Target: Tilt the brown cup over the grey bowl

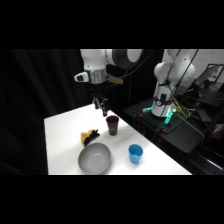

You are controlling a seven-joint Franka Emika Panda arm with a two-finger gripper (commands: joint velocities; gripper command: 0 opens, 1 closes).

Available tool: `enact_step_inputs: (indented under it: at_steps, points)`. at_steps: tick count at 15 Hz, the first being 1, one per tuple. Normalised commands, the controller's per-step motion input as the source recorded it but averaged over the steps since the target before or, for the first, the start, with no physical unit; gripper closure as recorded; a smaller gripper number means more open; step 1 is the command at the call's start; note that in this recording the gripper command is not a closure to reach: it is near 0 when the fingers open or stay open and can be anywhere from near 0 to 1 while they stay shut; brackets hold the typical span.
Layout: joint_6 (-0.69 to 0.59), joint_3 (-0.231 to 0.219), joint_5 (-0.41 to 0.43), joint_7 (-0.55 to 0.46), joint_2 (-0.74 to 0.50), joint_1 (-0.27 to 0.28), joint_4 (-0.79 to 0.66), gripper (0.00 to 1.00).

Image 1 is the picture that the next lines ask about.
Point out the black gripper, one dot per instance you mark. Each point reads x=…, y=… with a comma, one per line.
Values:
x=98, y=89

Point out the brown paper cup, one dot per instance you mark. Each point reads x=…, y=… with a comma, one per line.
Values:
x=112, y=126

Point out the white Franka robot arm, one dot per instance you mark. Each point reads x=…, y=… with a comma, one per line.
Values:
x=166, y=71

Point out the grey bowl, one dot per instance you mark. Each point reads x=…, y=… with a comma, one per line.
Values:
x=94, y=159

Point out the blue plastic cup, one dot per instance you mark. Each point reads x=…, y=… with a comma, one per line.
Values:
x=135, y=154

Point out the yellow and black toy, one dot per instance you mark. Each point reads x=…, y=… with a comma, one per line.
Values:
x=89, y=136

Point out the black robot stand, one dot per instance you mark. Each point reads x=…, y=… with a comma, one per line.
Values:
x=181, y=133

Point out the black laptop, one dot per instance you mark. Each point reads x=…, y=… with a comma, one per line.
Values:
x=210, y=77

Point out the white board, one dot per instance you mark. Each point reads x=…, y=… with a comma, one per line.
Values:
x=211, y=57

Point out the yellow wrist camera mount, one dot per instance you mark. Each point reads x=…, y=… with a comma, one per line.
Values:
x=115, y=80

